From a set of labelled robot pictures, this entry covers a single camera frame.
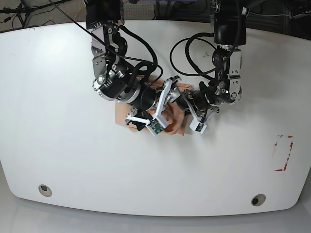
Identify white power strip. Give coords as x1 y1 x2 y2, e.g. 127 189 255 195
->
289 5 311 19

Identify left table grommet hole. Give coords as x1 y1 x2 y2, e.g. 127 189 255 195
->
38 184 52 197

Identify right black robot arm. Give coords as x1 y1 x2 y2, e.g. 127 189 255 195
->
84 0 185 135

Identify right table grommet hole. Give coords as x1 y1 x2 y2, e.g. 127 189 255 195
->
251 194 266 207

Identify black tripod stand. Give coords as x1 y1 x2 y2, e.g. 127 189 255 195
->
0 0 70 29

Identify table grommet hole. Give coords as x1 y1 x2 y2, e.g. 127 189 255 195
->
251 194 266 207
38 184 52 197

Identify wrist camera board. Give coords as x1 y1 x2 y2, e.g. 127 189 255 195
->
146 119 165 136
189 119 207 134

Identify red tape rectangle marking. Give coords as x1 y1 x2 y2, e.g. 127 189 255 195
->
272 135 294 171

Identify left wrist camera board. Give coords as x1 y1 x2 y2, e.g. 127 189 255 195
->
189 119 207 134

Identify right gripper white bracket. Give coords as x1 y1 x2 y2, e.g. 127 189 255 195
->
123 76 180 131

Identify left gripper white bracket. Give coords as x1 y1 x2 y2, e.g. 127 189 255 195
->
178 89 219 124

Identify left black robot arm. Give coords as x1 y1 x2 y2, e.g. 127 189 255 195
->
176 0 250 133

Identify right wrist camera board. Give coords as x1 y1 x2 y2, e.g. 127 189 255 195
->
146 119 165 136

